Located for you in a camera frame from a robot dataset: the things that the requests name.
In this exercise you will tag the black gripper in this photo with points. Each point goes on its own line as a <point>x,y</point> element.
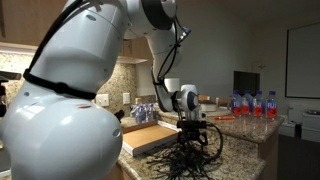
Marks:
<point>191,132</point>

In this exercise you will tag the black zip tie pile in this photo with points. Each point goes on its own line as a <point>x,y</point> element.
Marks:
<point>183,163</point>

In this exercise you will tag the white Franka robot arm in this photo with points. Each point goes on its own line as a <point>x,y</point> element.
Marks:
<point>50,133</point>

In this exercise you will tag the flat cardboard box white rim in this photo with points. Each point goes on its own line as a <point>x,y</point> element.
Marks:
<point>150,136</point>

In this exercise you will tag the white rectangular container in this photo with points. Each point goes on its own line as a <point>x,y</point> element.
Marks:
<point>208,107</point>

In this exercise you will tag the orange marker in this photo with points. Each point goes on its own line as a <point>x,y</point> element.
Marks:
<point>224,117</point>

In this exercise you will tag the Fiji water bottle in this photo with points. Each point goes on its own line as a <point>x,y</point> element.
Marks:
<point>247,106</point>
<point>236,106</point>
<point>258,108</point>
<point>271,108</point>

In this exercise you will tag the white paper towel roll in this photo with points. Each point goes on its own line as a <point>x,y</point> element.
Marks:
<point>172,85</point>

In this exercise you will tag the glass jar wooden lid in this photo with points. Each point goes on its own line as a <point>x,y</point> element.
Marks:
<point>138,100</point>

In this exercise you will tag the black television screen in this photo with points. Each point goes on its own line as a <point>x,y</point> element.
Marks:
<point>246,83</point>

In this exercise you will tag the black kitchen appliance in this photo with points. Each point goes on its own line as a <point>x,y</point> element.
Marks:
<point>119,116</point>

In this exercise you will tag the wooden upper cabinet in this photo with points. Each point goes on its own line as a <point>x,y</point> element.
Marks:
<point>133,49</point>

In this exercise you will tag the white low furniture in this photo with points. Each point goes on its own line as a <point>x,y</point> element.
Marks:
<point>311,128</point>

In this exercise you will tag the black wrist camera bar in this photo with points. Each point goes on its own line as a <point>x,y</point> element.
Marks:
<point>191,124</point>

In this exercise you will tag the white light switch plate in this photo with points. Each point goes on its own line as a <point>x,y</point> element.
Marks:
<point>126,98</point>

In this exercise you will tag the white wall outlet plate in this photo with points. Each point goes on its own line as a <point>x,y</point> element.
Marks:
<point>102,100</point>

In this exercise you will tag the wall whiteboard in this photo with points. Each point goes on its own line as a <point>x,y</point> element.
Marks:
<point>305,60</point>

